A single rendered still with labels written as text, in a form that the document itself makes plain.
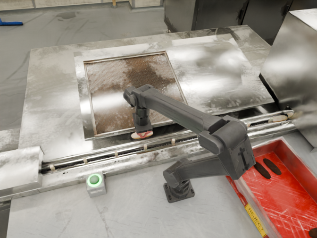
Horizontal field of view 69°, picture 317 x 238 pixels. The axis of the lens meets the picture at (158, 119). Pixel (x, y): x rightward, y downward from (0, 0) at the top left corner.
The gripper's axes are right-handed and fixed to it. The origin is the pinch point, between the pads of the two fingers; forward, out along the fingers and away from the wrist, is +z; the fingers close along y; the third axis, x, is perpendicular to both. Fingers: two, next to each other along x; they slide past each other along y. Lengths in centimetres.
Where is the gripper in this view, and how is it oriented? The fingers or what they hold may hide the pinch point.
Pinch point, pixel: (141, 133)
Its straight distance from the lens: 104.0
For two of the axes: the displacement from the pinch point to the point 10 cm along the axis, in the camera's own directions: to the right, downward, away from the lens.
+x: 9.6, -1.8, 2.3
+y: 2.8, 7.6, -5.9
